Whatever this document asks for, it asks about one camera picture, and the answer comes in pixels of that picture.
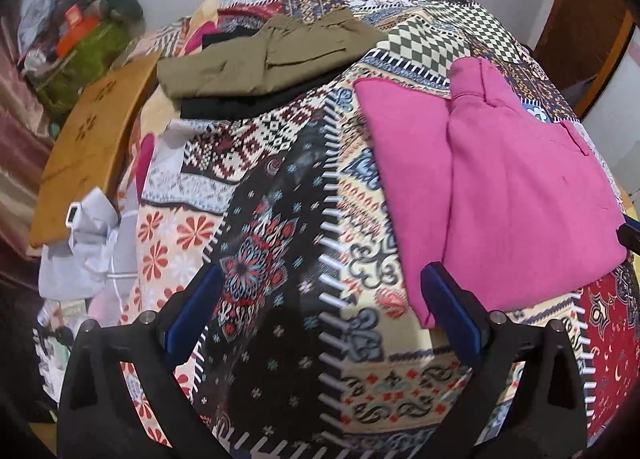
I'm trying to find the striped red curtain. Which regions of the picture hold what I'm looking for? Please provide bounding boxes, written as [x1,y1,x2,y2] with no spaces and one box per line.
[0,14,56,290]

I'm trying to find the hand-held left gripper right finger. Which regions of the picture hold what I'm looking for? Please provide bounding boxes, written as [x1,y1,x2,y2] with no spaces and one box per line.
[420,261,588,459]

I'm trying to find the black cloth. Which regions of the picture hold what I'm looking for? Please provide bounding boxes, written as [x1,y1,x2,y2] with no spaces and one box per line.
[179,70,346,121]

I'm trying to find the patchwork printed blanket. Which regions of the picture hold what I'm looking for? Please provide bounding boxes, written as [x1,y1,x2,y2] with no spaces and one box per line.
[32,0,640,459]

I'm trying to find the green patterned bag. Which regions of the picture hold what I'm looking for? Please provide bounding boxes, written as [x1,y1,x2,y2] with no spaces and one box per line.
[37,19,133,115]

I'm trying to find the orange box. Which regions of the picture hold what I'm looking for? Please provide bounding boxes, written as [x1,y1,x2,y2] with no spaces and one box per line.
[56,6,99,55]

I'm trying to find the red patterned cloth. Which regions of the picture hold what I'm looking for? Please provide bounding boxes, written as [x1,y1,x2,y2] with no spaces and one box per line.
[217,2,282,33]

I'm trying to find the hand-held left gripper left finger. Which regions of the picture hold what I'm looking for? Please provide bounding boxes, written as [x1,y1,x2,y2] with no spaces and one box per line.
[57,264,226,459]

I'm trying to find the crumpled white plastic bag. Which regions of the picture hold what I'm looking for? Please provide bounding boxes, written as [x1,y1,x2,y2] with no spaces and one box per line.
[17,0,68,70]

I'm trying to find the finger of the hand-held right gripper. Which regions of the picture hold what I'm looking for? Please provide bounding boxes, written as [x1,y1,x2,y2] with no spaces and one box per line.
[616,220,640,258]

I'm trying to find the pink pants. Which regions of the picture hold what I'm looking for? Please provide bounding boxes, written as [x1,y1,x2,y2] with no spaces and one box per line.
[354,58,630,329]

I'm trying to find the wooden door frame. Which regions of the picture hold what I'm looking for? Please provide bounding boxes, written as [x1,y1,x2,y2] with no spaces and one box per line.
[532,0,640,120]

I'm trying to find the olive green pants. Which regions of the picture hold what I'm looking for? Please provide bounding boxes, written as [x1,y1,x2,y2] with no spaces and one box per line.
[156,8,383,100]

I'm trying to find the brown wooden board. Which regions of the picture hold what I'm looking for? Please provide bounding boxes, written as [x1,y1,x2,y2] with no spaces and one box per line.
[29,52,163,247]

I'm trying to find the grey plastic bag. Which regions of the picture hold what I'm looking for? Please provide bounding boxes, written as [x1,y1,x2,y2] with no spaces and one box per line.
[39,186,123,300]

